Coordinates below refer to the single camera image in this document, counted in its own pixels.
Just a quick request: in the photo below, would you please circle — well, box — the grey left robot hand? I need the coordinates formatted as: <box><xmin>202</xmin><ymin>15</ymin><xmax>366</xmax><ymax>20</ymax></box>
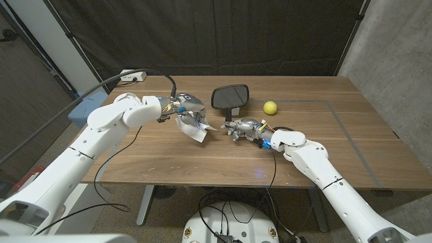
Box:
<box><xmin>158</xmin><ymin>93</ymin><xmax>207</xmax><ymax>131</ymax></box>

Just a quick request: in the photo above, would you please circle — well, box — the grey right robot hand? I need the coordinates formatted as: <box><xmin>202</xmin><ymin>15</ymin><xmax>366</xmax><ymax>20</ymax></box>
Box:
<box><xmin>221</xmin><ymin>117</ymin><xmax>276</xmax><ymax>149</ymax></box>

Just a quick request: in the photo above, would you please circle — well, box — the white paper towel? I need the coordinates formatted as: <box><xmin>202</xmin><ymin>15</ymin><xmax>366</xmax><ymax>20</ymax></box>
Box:
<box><xmin>175</xmin><ymin>113</ymin><xmax>219</xmax><ymax>144</ymax></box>

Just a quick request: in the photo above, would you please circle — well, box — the yellow tennis ball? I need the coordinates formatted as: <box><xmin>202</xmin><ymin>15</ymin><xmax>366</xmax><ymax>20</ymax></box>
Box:
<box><xmin>263</xmin><ymin>101</ymin><xmax>278</xmax><ymax>115</ymax></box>

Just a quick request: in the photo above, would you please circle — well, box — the white power strip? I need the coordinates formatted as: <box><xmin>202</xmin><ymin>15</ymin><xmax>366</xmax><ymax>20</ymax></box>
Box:
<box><xmin>119</xmin><ymin>69</ymin><xmax>148</xmax><ymax>82</ymax></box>

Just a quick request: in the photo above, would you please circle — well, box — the black backdrop curtain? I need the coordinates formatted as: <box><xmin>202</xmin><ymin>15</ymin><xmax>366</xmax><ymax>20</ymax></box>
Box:
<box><xmin>43</xmin><ymin>0</ymin><xmax>371</xmax><ymax>92</ymax></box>

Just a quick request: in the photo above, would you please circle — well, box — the dark round floor fan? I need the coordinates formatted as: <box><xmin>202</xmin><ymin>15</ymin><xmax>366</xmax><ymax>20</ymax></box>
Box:
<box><xmin>153</xmin><ymin>185</ymin><xmax>178</xmax><ymax>200</ymax></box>

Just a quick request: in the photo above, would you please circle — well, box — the white robot torso base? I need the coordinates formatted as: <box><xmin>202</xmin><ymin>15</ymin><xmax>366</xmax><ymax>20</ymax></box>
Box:
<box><xmin>182</xmin><ymin>201</ymin><xmax>280</xmax><ymax>243</ymax></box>

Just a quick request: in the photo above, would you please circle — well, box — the grey table leg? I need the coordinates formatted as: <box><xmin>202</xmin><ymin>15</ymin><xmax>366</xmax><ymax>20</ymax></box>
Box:
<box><xmin>306</xmin><ymin>188</ymin><xmax>330</xmax><ymax>234</ymax></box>

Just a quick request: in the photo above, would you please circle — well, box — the white table leg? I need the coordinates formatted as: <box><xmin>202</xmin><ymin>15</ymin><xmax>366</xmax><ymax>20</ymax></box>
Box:
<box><xmin>136</xmin><ymin>184</ymin><xmax>155</xmax><ymax>226</ymax></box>

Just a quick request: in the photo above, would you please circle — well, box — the light blue bin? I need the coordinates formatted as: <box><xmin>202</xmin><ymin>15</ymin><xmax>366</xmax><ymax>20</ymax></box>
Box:
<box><xmin>67</xmin><ymin>91</ymin><xmax>109</xmax><ymax>130</ymax></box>

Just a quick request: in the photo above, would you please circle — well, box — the black backdrop stand pole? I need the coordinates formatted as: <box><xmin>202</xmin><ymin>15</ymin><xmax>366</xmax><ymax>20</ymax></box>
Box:
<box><xmin>334</xmin><ymin>0</ymin><xmax>371</xmax><ymax>77</ymax></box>
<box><xmin>43</xmin><ymin>0</ymin><xmax>111</xmax><ymax>95</ymax></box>

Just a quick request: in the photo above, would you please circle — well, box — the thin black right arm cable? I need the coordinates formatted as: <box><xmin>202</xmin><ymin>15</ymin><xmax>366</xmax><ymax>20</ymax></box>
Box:
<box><xmin>236</xmin><ymin>148</ymin><xmax>278</xmax><ymax>224</ymax></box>

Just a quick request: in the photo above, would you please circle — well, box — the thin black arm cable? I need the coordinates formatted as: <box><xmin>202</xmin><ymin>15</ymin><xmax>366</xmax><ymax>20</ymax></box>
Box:
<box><xmin>34</xmin><ymin>126</ymin><xmax>143</xmax><ymax>236</ymax></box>
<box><xmin>236</xmin><ymin>148</ymin><xmax>278</xmax><ymax>224</ymax></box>

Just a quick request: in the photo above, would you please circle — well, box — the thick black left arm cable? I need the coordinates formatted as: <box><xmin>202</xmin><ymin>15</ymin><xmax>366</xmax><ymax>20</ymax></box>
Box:
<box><xmin>0</xmin><ymin>68</ymin><xmax>178</xmax><ymax>166</ymax></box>

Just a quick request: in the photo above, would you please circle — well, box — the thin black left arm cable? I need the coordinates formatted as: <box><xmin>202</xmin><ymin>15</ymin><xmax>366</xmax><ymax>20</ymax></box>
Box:
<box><xmin>34</xmin><ymin>126</ymin><xmax>143</xmax><ymax>236</ymax></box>

